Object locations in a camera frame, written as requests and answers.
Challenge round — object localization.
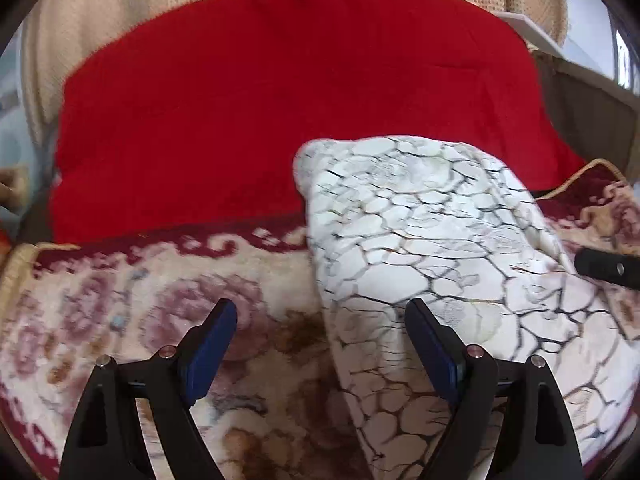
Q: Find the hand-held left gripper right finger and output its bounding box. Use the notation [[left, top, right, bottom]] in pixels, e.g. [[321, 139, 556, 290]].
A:
[[404, 297, 585, 480]]

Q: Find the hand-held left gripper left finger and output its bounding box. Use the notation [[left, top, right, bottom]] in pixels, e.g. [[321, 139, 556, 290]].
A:
[[59, 298, 238, 480]]

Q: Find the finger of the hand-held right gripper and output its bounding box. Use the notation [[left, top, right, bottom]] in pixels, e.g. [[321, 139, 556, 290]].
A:
[[574, 245, 640, 291]]

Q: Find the white cracked-pattern pillow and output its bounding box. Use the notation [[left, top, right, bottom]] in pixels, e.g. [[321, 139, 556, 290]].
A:
[[292, 135, 640, 480]]

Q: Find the floral bed blanket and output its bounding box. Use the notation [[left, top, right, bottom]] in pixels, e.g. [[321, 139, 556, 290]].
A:
[[0, 159, 640, 480]]

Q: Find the window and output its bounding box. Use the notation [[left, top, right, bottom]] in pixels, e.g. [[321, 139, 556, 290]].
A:
[[564, 0, 637, 86]]

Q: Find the white window sill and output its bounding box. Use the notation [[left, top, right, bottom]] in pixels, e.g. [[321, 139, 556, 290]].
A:
[[495, 10, 567, 52]]

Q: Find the red blanket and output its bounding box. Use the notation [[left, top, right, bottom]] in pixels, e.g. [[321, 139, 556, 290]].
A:
[[50, 0, 587, 246]]

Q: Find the glass door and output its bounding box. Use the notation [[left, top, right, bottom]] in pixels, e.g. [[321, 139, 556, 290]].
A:
[[0, 30, 31, 171]]

